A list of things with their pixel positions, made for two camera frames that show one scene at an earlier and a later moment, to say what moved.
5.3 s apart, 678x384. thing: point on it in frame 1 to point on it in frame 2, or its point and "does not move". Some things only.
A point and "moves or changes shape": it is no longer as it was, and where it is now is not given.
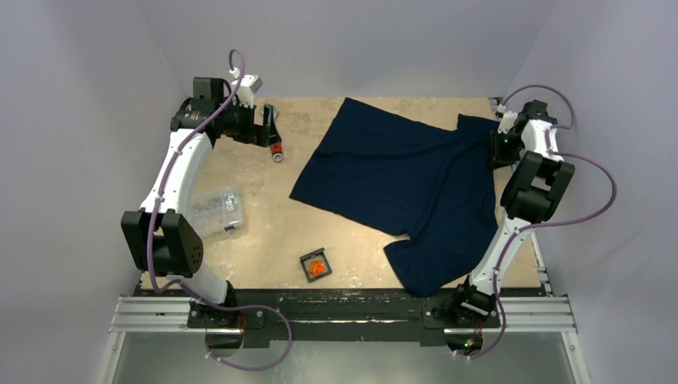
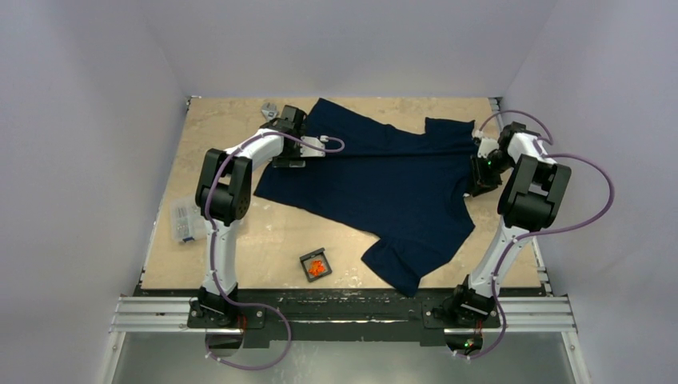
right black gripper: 500,146 to 477,180
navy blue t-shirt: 436,186 moves or changes shape
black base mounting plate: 345,318 does not move
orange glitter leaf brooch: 317,267 does not move
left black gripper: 261,135 to 289,160
